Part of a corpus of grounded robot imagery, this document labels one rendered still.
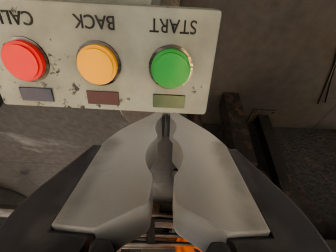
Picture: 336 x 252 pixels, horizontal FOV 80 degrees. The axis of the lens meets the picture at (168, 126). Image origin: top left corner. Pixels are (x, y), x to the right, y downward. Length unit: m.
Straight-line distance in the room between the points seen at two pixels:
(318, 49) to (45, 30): 0.99
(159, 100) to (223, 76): 0.79
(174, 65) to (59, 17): 0.12
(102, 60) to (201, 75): 0.10
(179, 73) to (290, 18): 0.77
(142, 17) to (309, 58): 0.94
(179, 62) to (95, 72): 0.08
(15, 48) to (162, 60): 0.14
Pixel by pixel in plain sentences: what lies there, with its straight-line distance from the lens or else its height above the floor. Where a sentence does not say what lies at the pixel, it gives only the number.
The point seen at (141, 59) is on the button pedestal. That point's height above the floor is 0.60.
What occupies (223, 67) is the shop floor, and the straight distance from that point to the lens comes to 0.98.
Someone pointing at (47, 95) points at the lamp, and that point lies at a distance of 0.27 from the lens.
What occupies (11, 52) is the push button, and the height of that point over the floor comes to 0.61.
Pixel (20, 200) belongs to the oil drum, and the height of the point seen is 0.07.
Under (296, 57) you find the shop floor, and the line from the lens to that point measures 1.06.
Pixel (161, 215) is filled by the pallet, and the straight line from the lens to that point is 2.52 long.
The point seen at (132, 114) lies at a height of 0.52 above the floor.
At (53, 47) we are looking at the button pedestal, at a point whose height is 0.60.
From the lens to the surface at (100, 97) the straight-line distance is 0.24.
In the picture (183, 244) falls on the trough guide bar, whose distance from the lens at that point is 0.63.
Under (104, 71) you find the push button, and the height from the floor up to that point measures 0.61.
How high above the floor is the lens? 0.78
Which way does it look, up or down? 39 degrees down
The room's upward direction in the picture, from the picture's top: 177 degrees counter-clockwise
